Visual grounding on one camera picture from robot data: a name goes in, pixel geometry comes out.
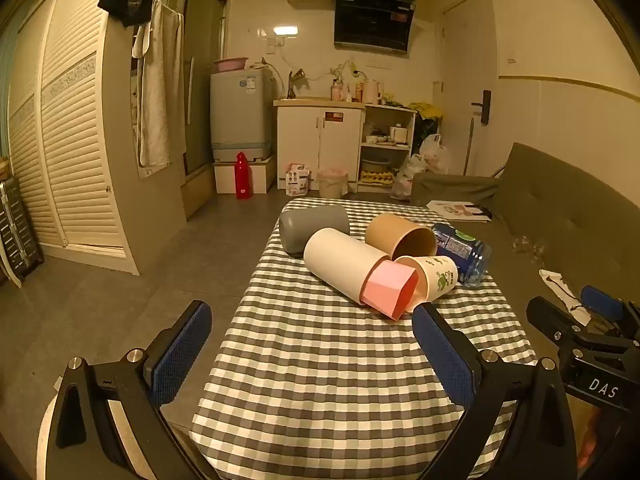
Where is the broom stick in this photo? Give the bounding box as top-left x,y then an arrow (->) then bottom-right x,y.
462,119 -> 475,176

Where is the dark ribbed suitcase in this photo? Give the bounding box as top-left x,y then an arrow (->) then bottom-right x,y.
0,177 -> 45,281

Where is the white hanging towel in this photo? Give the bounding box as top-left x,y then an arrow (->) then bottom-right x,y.
132,0 -> 185,167

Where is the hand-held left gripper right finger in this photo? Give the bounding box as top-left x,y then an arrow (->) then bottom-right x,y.
412,304 -> 578,480

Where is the blue water bottle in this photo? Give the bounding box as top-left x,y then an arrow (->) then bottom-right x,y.
432,223 -> 492,288

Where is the white kitchen cabinet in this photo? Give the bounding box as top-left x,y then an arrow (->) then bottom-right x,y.
273,99 -> 418,193

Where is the grey cup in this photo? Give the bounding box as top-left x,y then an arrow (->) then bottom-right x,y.
278,204 -> 351,256

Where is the black range hood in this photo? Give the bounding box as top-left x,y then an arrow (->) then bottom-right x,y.
333,0 -> 418,53

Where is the metal faucet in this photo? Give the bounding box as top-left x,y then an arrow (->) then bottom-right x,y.
287,68 -> 307,100

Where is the clear plastic bag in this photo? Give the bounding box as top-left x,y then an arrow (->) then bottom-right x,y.
390,155 -> 428,201

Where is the cream cup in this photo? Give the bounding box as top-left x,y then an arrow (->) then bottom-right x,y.
303,228 -> 392,307

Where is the clear plastic wrapper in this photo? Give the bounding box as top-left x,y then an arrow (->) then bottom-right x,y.
512,235 -> 548,261

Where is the brown cup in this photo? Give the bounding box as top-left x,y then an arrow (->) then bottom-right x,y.
365,212 -> 438,262

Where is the black door handle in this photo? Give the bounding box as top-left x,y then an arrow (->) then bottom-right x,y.
471,90 -> 492,126

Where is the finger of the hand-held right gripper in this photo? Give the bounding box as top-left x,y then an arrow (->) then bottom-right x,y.
580,285 -> 640,334
527,295 -> 639,359

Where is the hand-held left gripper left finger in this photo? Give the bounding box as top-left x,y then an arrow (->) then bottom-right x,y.
52,300 -> 221,480

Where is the white plastic bag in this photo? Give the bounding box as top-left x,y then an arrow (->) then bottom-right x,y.
419,134 -> 451,175

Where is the grey sofa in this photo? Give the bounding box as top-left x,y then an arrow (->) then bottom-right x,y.
410,142 -> 640,361

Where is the open magazine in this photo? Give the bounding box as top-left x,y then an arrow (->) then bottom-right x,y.
426,200 -> 493,222

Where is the checked tablecloth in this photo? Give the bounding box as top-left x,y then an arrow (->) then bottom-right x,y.
190,198 -> 538,480

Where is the louvered wardrobe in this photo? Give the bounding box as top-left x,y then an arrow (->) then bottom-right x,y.
7,0 -> 186,276

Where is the white door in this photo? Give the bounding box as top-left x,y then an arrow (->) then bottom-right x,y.
440,0 -> 501,176

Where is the white cup with green print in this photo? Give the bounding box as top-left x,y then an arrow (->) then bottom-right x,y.
394,255 -> 459,303

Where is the black hanging cloth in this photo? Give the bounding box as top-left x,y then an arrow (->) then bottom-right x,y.
97,0 -> 155,28

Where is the pink kettle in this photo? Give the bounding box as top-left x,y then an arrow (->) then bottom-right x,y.
361,79 -> 385,106

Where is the white washer stand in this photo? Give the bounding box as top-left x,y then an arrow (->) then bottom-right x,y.
214,156 -> 277,195

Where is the washing machine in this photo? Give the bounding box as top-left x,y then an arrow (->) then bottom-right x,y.
210,67 -> 275,162

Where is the red bottle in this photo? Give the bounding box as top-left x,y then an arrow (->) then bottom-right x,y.
235,152 -> 251,200

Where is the glass shower door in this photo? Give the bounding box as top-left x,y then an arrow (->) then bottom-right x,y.
181,0 -> 231,171

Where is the pink basin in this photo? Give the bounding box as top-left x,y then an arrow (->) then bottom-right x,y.
210,57 -> 249,74

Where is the trash bin with pink bag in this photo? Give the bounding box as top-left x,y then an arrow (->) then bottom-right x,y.
316,168 -> 349,199

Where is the white and pink packet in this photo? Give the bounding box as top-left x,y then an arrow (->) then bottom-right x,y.
285,163 -> 311,197

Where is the pink cup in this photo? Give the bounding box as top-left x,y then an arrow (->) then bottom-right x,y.
360,260 -> 420,321

